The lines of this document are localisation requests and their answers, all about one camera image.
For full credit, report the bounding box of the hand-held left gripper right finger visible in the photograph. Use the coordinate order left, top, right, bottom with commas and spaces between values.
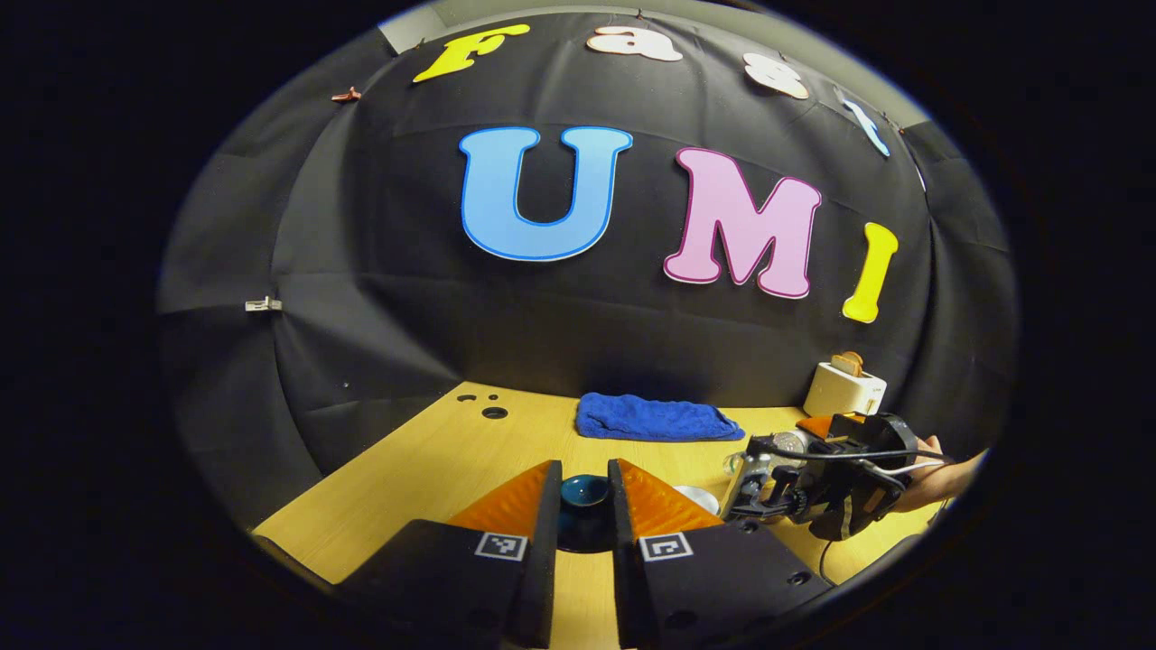
605, 458, 834, 650

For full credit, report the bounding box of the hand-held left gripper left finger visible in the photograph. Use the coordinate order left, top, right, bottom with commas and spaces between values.
332, 459, 564, 650

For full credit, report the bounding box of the clear plastic water bottle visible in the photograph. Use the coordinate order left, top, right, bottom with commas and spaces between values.
722, 430, 814, 493

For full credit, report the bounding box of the dark blue teacup lid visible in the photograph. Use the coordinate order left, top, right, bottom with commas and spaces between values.
555, 474, 617, 553

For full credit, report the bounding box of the white toaster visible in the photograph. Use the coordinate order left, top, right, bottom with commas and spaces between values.
802, 361, 889, 419

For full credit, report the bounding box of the blue towel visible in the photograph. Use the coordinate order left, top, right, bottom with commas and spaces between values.
575, 393, 747, 443

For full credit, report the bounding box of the black backdrop cloth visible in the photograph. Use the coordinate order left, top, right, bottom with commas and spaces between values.
155, 9, 1020, 529

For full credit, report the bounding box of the black cable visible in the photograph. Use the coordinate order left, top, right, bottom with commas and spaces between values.
748, 437, 951, 463

